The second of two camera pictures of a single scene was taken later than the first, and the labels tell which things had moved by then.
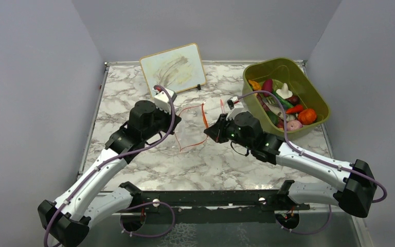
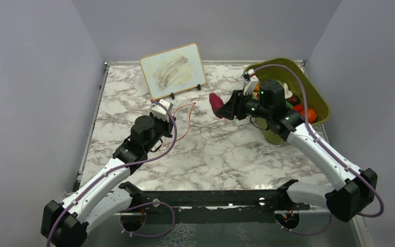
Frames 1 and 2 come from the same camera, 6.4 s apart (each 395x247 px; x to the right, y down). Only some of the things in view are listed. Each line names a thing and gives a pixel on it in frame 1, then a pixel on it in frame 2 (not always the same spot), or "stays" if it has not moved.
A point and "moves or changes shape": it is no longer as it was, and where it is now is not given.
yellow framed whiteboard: x=177 y=69 stays
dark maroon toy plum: x=294 y=100 stays
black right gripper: x=216 y=131 → x=236 y=102
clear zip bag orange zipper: x=192 y=126 moves or changes shape
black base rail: x=212 y=206 stays
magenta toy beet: x=267 y=86 moves or changes shape
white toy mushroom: x=284 y=92 stays
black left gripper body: x=162 y=121 stays
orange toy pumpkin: x=306 y=117 stays
